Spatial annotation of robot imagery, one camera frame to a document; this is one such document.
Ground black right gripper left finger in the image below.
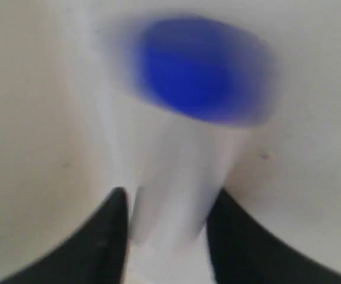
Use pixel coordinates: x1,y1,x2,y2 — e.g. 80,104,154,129
3,187,128,284

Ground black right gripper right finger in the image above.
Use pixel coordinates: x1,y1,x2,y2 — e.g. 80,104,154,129
207,189,341,284

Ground blue-capped clear tube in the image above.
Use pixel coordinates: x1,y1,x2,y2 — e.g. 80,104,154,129
91,14,277,283

